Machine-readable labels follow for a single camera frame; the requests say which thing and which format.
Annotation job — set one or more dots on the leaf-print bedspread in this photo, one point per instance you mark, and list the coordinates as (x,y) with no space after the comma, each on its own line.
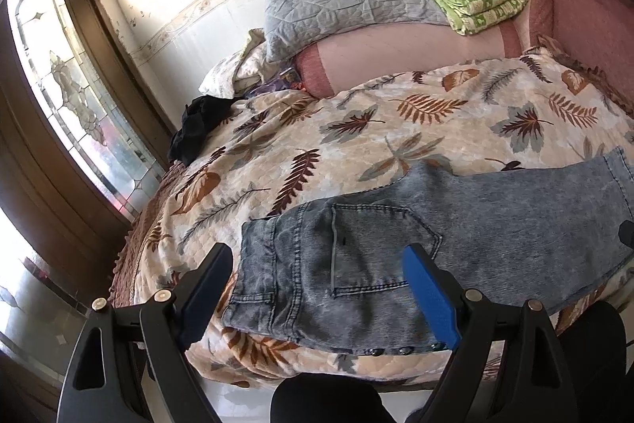
(346,140)

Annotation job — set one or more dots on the cream crumpled cloth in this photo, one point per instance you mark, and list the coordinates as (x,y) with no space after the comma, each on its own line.
(233,71)

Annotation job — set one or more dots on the grey-blue denim pants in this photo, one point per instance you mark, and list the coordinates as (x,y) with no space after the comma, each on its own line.
(495,229)

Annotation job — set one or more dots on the person's leg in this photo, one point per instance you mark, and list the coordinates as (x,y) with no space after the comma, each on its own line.
(597,353)
(324,400)

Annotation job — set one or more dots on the person's left leg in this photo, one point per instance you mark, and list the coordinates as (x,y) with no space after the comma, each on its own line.
(324,400)

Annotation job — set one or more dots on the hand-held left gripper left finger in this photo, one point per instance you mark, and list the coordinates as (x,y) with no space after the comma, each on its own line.
(203,304)

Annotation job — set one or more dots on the grey quilted pillow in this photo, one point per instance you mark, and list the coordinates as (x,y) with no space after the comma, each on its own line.
(342,2)

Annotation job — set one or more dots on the wooden stained-glass door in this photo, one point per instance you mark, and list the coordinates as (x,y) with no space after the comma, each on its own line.
(44,145)

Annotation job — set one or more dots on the black crumpled cloth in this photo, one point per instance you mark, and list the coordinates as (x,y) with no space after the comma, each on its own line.
(200,125)

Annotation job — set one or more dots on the purple plastic packet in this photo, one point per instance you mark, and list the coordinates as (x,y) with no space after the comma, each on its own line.
(282,81)

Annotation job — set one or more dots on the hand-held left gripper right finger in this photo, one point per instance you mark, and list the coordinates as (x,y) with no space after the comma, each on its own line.
(433,299)

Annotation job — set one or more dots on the person's right leg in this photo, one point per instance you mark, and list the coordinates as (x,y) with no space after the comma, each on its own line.
(597,353)

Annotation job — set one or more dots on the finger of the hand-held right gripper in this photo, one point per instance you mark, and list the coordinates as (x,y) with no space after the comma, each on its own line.
(628,234)

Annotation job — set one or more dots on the pink bolster cushion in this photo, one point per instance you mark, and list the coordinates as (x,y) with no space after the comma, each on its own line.
(396,54)

